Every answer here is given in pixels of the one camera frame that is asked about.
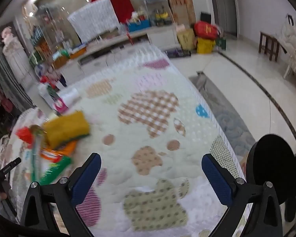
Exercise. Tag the yellow bag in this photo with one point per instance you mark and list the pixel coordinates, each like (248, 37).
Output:
(205, 45)

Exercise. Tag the white quilted cloth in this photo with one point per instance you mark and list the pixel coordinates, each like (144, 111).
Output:
(93, 19)

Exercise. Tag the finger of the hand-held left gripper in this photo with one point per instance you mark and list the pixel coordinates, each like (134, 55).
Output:
(9, 166)

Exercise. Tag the red bag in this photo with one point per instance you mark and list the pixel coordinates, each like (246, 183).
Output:
(206, 29)

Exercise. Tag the red cloth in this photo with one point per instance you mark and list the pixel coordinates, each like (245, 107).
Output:
(122, 5)

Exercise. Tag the tan cardboard box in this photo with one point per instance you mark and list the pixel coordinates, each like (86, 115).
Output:
(186, 39)

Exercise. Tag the yellow sponge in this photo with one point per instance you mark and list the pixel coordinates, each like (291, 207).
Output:
(64, 128)

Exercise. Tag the green snack packet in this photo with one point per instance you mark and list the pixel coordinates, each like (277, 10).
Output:
(56, 169)

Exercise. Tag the glass display cabinet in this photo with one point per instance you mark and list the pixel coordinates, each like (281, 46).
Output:
(49, 32)

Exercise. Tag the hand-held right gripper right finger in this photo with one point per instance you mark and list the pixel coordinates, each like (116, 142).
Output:
(217, 177)

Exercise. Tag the green box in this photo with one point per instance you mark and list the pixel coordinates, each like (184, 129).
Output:
(222, 44)

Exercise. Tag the grey patterned rug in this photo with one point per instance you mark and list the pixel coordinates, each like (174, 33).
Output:
(227, 121)

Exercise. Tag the clear glass shelf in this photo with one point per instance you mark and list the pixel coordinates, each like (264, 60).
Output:
(153, 0)

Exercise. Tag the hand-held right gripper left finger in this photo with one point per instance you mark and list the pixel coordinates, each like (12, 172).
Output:
(86, 177)

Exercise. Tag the black trash bin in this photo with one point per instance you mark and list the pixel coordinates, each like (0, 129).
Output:
(271, 167)

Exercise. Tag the white and green milk carton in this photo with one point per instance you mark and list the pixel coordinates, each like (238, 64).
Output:
(46, 93)

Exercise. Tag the apple print quilted blanket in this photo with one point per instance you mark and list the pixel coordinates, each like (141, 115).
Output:
(128, 98)

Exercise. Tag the blue basket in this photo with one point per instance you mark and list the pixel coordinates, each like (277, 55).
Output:
(139, 26)

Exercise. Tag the red wrapper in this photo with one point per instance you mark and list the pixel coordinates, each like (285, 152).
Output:
(24, 133)

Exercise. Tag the dark wooden stool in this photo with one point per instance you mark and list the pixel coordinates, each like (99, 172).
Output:
(268, 44)

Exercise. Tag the white tv cabinet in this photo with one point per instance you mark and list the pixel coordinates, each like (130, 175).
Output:
(138, 44)

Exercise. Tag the orange snack packet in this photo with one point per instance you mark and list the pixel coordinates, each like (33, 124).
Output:
(58, 154)

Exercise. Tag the white bottle with pink label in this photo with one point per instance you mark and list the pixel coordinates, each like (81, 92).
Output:
(67, 97)

